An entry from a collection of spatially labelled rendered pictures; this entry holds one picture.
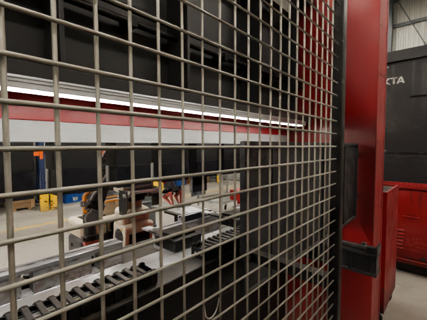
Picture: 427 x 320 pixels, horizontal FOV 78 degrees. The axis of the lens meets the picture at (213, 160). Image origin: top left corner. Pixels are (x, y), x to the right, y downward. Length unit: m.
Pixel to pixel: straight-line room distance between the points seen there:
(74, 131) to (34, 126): 0.11
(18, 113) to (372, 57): 1.72
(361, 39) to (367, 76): 0.22
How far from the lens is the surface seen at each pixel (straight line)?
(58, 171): 0.19
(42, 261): 1.03
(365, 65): 1.87
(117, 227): 1.94
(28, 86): 0.72
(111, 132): 1.00
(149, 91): 0.88
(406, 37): 8.54
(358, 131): 1.81
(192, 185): 1.28
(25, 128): 0.92
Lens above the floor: 1.33
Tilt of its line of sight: 3 degrees down
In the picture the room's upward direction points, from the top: straight up
